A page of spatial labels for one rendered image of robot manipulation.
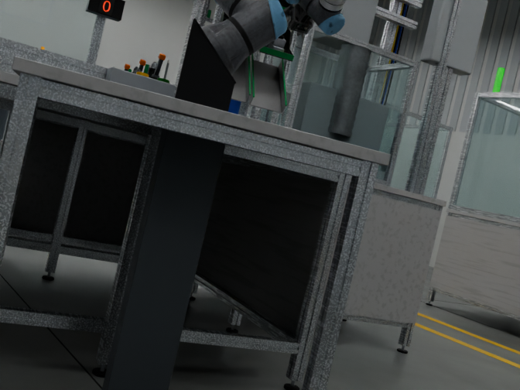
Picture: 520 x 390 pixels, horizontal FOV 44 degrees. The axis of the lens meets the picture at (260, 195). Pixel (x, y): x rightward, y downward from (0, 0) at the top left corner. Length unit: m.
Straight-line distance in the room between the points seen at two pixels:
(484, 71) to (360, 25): 8.96
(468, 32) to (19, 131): 2.78
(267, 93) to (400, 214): 1.29
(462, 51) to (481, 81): 8.58
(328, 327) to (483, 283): 4.24
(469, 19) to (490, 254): 2.57
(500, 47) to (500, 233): 6.93
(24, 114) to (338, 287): 0.84
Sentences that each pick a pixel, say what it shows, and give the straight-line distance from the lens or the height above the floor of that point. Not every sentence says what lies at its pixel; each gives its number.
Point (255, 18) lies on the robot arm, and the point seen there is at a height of 1.14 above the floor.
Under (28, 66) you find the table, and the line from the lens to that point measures 1.49.
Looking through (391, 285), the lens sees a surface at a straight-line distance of 3.52.
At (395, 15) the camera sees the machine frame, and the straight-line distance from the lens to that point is 4.12.
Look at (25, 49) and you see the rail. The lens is 2.09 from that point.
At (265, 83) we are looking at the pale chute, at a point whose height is 1.10.
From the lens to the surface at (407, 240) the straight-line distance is 3.52.
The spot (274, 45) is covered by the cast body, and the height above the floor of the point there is 1.23.
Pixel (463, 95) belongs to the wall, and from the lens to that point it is 12.46.
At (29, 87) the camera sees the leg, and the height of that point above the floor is 0.80.
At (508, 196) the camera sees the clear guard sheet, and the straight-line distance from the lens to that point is 5.84.
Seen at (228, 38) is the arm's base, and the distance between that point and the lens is 1.76.
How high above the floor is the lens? 0.71
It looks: 1 degrees down
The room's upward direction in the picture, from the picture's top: 13 degrees clockwise
